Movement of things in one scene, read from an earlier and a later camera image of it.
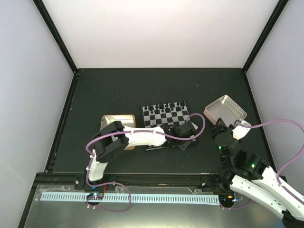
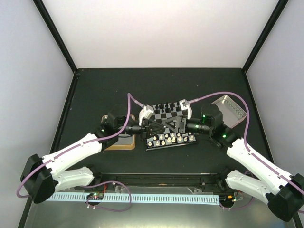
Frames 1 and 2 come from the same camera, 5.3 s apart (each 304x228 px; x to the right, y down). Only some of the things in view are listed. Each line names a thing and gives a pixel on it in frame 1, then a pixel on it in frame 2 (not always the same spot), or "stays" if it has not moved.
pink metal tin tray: (226, 108) stays
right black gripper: (221, 128) → (175, 128)
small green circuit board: (95, 195) stays
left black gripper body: (184, 146) → (144, 128)
